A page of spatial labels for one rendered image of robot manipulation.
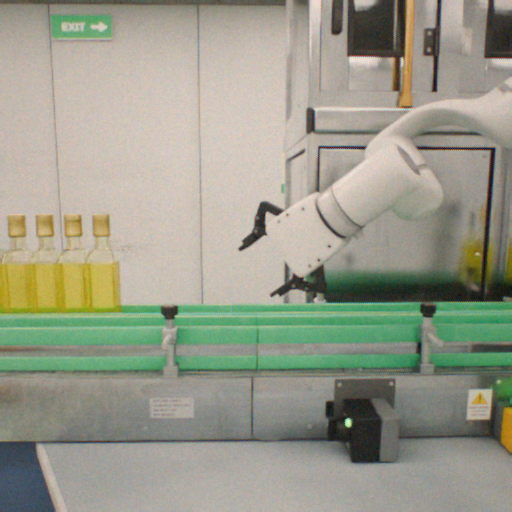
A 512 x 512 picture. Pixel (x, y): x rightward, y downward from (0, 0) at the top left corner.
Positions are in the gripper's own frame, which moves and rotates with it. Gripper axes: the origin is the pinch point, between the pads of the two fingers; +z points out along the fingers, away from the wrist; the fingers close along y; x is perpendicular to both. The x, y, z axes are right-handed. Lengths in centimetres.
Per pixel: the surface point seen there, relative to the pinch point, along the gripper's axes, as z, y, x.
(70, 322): 38.0, 13.0, 8.6
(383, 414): -0.6, -31.9, -4.5
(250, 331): 11.1, -7.9, -2.3
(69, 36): 168, 254, -230
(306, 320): 7.1, -12.7, -14.1
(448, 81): -35, 12, -56
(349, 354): 1.8, -21.8, -10.9
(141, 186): 203, 128, -244
